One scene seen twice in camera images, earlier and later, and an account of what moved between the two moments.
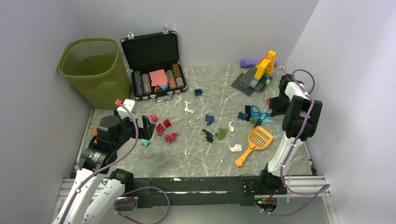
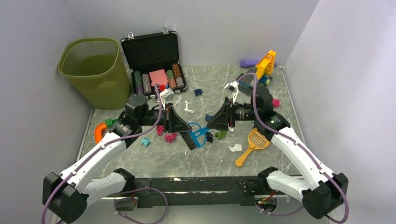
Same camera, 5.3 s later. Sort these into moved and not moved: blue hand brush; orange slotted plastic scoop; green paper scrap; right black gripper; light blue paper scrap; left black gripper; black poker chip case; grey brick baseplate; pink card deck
Moved: left black gripper; blue hand brush; right black gripper
Not moved: pink card deck; green paper scrap; light blue paper scrap; black poker chip case; grey brick baseplate; orange slotted plastic scoop
